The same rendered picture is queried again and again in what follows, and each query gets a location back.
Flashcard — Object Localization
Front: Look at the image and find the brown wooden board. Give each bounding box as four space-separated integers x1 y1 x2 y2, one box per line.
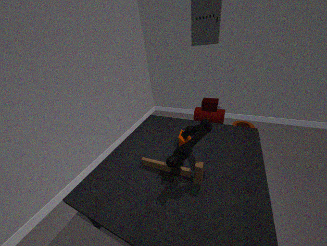
141 157 194 178

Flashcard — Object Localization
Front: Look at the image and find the brown wooden post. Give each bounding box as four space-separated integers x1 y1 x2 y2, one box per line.
194 161 204 185

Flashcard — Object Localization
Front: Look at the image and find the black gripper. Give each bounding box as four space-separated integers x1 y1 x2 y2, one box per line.
170 161 184 177

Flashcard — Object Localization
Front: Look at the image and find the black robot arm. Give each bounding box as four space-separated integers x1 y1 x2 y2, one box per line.
166 119 213 168

